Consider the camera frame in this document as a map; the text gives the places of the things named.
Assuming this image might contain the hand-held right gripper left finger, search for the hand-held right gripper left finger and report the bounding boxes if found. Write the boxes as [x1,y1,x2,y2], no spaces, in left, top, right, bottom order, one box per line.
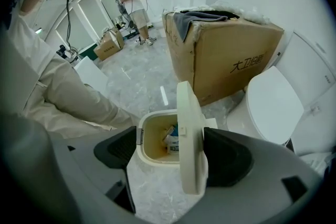
[49,125,142,224]

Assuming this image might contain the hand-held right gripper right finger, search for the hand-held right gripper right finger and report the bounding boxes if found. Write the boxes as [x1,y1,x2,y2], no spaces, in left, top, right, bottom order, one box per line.
[157,127,324,224]

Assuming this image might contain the cream plastic trash bin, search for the cream plastic trash bin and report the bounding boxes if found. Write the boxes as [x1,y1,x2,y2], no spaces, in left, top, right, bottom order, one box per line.
[137,110,218,165]

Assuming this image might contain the cream plastic bin lid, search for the cream plastic bin lid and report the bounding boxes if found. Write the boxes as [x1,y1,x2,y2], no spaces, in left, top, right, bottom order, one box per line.
[176,80,209,196]

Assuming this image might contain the person's beige trousers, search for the person's beige trousers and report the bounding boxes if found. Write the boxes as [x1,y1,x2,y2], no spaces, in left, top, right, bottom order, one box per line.
[22,54,140,140]

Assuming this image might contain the white and blue crumpled packet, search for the white and blue crumpled packet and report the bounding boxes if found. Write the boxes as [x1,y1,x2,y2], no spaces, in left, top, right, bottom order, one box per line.
[162,123,180,155]

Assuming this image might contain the white flat board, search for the white flat board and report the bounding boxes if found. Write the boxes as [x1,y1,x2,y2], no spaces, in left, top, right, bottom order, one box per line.
[73,56,109,98]

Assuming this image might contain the small cardboard box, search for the small cardboard box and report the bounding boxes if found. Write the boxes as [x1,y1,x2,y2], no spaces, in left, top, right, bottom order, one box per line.
[93,28,125,62]

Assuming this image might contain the person's white shirt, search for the person's white shirt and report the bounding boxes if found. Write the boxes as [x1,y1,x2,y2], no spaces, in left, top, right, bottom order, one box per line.
[0,6,58,116]

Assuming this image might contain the grey cloth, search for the grey cloth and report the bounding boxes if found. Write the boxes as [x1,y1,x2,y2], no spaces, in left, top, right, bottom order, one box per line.
[173,10,229,43]

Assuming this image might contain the large cardboard box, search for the large cardboard box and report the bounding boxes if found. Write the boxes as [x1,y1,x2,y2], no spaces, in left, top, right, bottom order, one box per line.
[161,9,285,107]

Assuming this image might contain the white plastic wrap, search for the white plastic wrap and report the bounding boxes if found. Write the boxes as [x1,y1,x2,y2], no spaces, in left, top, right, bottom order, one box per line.
[208,0,271,25]

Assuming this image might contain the black hanging cable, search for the black hanging cable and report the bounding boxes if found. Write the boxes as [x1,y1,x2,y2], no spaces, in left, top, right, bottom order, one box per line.
[62,0,80,54]

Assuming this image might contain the frosted wall window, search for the frosted wall window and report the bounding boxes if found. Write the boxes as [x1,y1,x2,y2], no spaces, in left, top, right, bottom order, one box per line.
[44,0,122,54]

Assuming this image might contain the black device with cables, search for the black device with cables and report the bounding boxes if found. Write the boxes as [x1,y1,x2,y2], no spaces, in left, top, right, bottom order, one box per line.
[56,44,80,62]

